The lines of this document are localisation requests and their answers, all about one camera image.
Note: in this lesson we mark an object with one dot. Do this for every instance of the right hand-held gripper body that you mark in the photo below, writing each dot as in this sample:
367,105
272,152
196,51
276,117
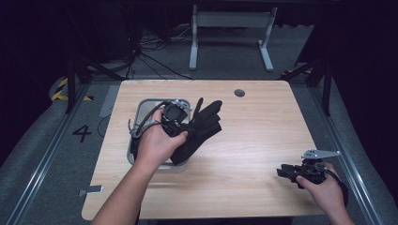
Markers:
313,170

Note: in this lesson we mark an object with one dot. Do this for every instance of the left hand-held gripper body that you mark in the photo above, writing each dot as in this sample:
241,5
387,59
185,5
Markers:
175,114

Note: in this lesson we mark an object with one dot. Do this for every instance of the grey plastic bin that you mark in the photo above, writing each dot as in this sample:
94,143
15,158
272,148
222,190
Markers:
147,108

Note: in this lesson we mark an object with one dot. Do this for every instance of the black glove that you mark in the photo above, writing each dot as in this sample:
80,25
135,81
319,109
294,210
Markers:
203,125

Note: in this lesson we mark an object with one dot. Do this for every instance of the person's right hand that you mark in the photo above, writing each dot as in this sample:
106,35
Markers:
328,193

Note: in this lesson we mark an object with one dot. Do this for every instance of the person's left hand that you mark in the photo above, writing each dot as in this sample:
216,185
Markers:
156,143

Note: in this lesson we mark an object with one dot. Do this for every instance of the grey table grommet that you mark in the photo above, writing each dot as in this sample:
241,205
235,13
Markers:
239,92

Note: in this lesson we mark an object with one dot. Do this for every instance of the black metal stand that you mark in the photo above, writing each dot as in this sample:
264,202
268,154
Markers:
71,84
327,87

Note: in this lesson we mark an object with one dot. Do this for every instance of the black curtain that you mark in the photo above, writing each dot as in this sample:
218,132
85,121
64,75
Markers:
369,93
25,62

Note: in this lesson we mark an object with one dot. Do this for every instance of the grey tape strip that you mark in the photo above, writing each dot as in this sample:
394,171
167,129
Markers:
92,189

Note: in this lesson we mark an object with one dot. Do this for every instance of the yellow black hazard tape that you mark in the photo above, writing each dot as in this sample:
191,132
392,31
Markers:
59,90

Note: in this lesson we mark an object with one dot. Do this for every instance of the metal floor rail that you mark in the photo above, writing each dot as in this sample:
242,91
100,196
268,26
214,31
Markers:
43,162
341,150

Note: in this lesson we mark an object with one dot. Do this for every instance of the white table frame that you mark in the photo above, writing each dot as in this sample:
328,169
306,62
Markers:
231,18

